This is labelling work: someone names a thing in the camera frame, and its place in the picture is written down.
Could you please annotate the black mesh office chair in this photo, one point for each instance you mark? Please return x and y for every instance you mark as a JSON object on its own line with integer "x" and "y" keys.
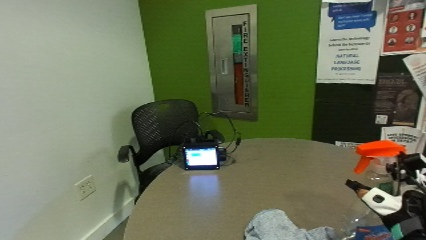
{"x": 161, "y": 120}

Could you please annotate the red fire extinguisher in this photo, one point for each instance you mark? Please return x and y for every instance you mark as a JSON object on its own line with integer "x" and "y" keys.
{"x": 238, "y": 83}

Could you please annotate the white wall outlet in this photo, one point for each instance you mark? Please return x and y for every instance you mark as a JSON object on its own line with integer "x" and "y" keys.
{"x": 85, "y": 187}

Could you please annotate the clear spray bottle orange trigger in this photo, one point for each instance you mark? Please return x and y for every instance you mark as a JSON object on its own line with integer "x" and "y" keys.
{"x": 377, "y": 149}

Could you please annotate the white flyer with black text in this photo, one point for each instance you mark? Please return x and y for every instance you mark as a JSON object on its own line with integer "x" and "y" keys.
{"x": 401, "y": 136}

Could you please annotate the small black screen device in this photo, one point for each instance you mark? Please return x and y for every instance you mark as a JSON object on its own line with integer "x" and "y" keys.
{"x": 201, "y": 157}

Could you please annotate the dark poster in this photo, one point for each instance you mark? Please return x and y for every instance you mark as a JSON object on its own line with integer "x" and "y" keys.
{"x": 397, "y": 100}

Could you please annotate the black notice board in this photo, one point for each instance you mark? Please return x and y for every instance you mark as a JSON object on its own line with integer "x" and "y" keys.
{"x": 341, "y": 113}

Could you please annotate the red poster with portraits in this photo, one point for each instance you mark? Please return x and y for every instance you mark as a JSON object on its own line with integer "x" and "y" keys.
{"x": 403, "y": 33}

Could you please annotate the white paper sheet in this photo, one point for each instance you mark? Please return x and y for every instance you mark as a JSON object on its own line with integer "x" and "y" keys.
{"x": 418, "y": 71}

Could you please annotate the white poster with blue print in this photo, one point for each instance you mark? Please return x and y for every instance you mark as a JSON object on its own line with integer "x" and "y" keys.
{"x": 350, "y": 66}

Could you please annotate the steel fire extinguisher cabinet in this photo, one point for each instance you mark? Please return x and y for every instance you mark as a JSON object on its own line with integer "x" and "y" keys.
{"x": 221, "y": 86}

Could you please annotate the grey cloth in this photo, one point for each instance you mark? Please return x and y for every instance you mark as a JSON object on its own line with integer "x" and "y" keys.
{"x": 277, "y": 226}

